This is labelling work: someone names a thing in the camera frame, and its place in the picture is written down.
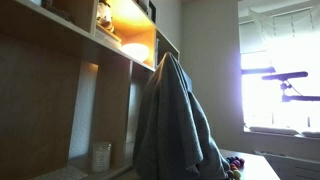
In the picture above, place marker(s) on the white glass jar candle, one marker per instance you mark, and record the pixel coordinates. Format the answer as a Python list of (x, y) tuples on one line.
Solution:
[(101, 156)]

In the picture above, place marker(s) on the glowing white bowl lamp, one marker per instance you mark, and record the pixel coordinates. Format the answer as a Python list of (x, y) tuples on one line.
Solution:
[(138, 51)]

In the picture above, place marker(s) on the white keyboard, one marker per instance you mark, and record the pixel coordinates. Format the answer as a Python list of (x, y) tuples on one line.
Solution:
[(65, 173)]

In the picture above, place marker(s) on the plush figure on shelf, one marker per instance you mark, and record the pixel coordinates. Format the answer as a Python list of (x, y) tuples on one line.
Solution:
[(104, 17)]

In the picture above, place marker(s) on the grey blanket over chair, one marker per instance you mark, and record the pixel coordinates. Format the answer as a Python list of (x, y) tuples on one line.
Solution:
[(173, 138)]

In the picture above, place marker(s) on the wooden shelf unit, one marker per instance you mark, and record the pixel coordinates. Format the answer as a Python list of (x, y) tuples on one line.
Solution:
[(59, 81)]

